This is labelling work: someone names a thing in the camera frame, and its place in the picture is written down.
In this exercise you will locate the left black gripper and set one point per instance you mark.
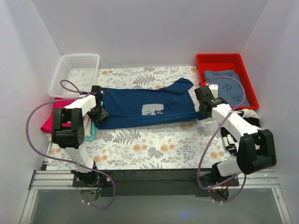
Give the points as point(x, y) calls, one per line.
point(99, 115)

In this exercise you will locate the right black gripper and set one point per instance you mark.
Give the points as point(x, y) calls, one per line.
point(202, 109)

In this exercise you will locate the navy blue mickey t-shirt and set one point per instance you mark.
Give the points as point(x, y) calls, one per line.
point(129, 108)

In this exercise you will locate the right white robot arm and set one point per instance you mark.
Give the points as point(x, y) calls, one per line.
point(255, 148)

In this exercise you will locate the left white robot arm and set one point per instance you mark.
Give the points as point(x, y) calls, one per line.
point(69, 133)

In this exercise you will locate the teal folded t-shirt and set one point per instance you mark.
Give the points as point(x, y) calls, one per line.
point(92, 134)

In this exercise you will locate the grey-blue folded t-shirt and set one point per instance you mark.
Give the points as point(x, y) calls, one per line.
point(227, 88)

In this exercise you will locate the red plastic tray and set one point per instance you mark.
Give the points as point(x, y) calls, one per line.
point(220, 62)

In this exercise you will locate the black white striped shirt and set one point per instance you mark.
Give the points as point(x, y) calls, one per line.
point(229, 141)

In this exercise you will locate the floral patterned table mat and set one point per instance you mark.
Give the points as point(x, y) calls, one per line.
point(176, 145)

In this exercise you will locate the white plastic basket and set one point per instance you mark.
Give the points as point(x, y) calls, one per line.
point(79, 69)

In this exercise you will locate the magenta folded t-shirt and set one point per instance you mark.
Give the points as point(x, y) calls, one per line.
point(47, 126)

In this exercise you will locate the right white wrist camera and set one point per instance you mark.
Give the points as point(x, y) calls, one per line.
point(214, 89)

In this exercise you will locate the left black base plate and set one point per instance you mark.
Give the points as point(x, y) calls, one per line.
point(92, 179)

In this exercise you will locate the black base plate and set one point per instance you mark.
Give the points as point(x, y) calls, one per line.
point(207, 180)
point(92, 179)

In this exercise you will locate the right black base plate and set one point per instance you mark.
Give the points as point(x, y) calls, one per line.
point(207, 180)

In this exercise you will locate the aluminium mounting rail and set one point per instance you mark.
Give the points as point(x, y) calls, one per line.
point(265, 179)

